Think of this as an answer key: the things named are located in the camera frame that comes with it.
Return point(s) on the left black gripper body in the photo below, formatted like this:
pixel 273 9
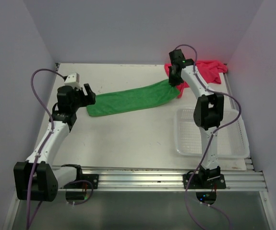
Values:
pixel 78 103

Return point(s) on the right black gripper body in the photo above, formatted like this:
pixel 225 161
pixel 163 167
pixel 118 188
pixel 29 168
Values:
pixel 174 79

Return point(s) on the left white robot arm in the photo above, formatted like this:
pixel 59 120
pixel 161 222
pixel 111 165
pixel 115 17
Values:
pixel 34 178

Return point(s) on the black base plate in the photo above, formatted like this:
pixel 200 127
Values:
pixel 92 178
pixel 217 183

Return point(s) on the pink towel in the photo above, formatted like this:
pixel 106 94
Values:
pixel 209 69

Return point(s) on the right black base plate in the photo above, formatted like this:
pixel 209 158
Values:
pixel 217 183

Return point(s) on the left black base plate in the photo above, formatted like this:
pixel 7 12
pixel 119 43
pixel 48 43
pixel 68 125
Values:
pixel 92 178

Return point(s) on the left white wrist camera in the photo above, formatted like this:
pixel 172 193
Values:
pixel 73 80

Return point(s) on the green towel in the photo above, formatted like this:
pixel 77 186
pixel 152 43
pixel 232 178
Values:
pixel 146 97

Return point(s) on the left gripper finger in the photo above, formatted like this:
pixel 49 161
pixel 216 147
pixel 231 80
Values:
pixel 86 100
pixel 90 92

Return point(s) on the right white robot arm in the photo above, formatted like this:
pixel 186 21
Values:
pixel 207 115

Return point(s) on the clear plastic tray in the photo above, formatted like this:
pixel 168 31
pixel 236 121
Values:
pixel 232 141

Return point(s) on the aluminium mounting rail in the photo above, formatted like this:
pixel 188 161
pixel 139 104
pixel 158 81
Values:
pixel 156 180

